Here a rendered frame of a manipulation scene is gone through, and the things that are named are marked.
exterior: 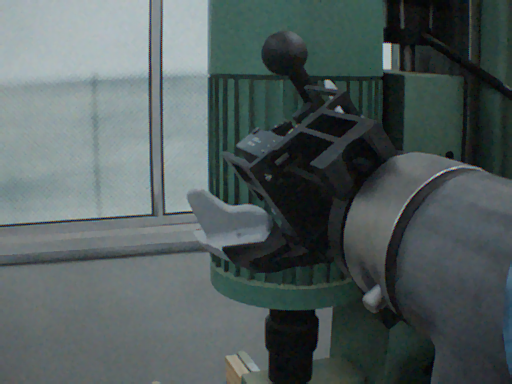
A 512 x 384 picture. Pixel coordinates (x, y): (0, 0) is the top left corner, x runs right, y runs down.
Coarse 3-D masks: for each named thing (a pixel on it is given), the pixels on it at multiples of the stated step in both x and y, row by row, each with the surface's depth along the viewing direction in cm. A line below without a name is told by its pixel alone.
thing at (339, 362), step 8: (320, 360) 72; (328, 360) 72; (336, 360) 72; (344, 360) 72; (320, 368) 70; (328, 368) 70; (336, 368) 70; (344, 368) 70; (352, 368) 70; (248, 376) 69; (256, 376) 69; (264, 376) 69; (312, 376) 68; (320, 376) 68; (328, 376) 68; (336, 376) 68; (344, 376) 68; (352, 376) 68; (360, 376) 68
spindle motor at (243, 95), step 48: (240, 0) 52; (288, 0) 50; (336, 0) 50; (240, 48) 53; (336, 48) 51; (240, 96) 54; (288, 96) 52; (240, 192) 56; (240, 288) 58; (288, 288) 56; (336, 288) 57
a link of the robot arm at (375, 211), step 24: (384, 168) 27; (408, 168) 26; (432, 168) 25; (456, 168) 24; (480, 168) 25; (360, 192) 27; (384, 192) 25; (408, 192) 24; (360, 216) 26; (384, 216) 25; (360, 240) 26; (384, 240) 24; (360, 264) 26; (384, 264) 24; (384, 288) 24
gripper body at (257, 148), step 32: (320, 96) 37; (256, 128) 38; (288, 128) 37; (320, 128) 33; (352, 128) 29; (256, 160) 33; (288, 160) 34; (320, 160) 28; (352, 160) 29; (384, 160) 28; (256, 192) 38; (288, 192) 34; (320, 192) 31; (352, 192) 28; (288, 224) 34; (320, 224) 35; (320, 256) 36
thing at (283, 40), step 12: (276, 36) 43; (288, 36) 43; (264, 48) 44; (276, 48) 43; (288, 48) 43; (300, 48) 43; (264, 60) 44; (276, 60) 43; (288, 60) 43; (300, 60) 43; (276, 72) 44; (288, 72) 44; (300, 72) 44; (300, 84) 45; (312, 84) 45; (300, 96) 46; (432, 360) 59; (432, 372) 59
